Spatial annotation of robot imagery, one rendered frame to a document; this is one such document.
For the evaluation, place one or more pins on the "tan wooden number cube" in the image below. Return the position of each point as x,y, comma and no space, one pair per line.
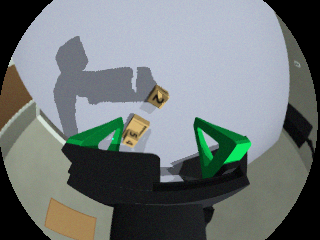
131,138
158,96

